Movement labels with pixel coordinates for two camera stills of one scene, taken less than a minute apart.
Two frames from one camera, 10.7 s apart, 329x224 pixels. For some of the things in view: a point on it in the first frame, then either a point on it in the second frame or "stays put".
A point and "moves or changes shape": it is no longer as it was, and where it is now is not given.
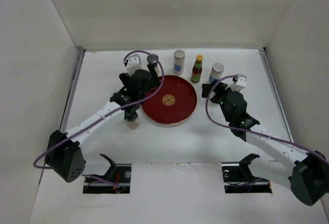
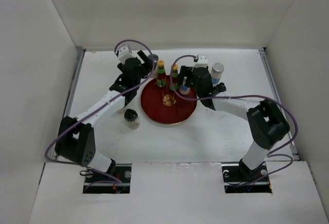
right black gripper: x=204 y=85 -> x=185 y=72
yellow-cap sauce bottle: x=197 y=69 moves or changes shape
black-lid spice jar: x=132 y=121 stays put
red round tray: x=175 y=102 stays put
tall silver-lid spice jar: x=179 y=62 -> x=184 y=90
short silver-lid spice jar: x=216 y=72 stays put
